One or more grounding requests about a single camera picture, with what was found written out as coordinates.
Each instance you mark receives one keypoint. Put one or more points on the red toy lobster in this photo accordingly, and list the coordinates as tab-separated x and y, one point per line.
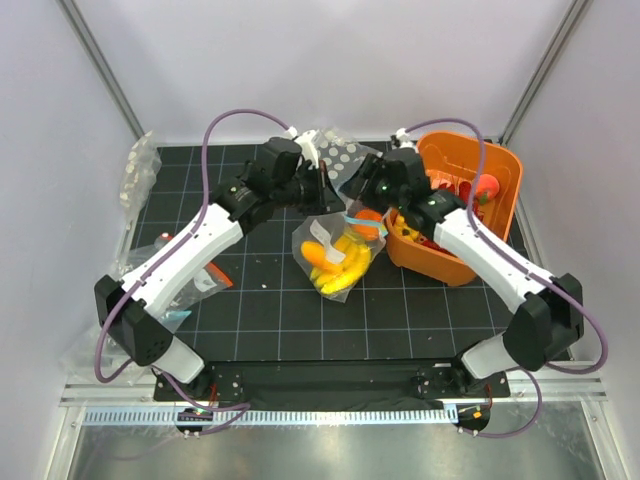
454	184

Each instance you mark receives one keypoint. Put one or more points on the clear bag bottom left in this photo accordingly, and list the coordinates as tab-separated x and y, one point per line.
78	360

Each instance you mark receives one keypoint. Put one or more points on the clear dotted bag at wall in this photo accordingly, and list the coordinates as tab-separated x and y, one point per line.
140	175

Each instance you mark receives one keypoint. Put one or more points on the orange plastic bin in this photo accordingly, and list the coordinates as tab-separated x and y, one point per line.
456	254

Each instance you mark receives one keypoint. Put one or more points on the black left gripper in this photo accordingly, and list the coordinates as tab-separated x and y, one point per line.
325	197

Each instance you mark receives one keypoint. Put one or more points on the toy peach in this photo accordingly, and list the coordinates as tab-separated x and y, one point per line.
487	189

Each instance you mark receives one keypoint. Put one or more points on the white slotted cable duct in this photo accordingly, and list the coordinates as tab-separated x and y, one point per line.
181	416

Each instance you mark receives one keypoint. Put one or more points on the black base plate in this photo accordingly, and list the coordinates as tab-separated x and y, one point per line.
339	385

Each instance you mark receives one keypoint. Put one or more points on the clear blue-zip bag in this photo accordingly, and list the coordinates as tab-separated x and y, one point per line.
326	230

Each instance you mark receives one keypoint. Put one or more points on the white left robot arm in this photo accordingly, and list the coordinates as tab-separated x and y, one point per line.
129	309

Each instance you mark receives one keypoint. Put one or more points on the yellow toy bell pepper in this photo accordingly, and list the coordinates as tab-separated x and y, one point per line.
405	231

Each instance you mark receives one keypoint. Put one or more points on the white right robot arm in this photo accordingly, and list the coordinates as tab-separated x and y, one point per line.
547	318

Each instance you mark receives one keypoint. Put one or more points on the yellow toy mango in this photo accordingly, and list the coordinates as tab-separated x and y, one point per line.
313	253

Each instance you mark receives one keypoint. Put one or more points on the yellow toy banana bunch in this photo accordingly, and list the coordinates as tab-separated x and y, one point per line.
358	257

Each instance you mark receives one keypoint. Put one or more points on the toy orange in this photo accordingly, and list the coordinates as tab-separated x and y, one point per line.
367	224

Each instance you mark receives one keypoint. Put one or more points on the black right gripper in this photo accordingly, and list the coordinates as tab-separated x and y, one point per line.
372	169

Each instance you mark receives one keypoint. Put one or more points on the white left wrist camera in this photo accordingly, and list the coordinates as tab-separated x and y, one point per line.
306	141

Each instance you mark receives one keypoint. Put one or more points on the clear polka dot bag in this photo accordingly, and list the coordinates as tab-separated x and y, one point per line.
342	154

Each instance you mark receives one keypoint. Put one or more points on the clear red-zip bag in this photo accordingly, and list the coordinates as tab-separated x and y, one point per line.
207	282

